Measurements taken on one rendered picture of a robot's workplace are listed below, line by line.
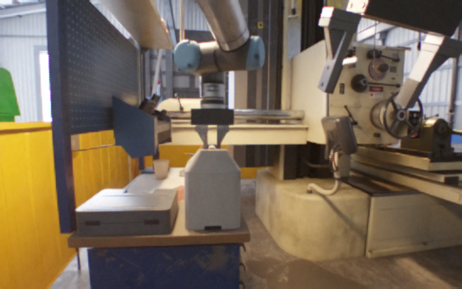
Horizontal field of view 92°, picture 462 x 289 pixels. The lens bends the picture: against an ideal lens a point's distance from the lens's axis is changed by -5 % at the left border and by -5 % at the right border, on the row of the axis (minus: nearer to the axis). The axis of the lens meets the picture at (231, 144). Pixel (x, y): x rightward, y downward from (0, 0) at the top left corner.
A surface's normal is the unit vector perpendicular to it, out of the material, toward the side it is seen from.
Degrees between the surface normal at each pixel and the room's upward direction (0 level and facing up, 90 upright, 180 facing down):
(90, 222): 90
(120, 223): 90
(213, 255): 90
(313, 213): 90
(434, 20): 113
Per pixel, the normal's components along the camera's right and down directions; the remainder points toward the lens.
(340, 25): 0.05, 0.50
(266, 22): 0.17, 0.11
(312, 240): -0.27, 0.11
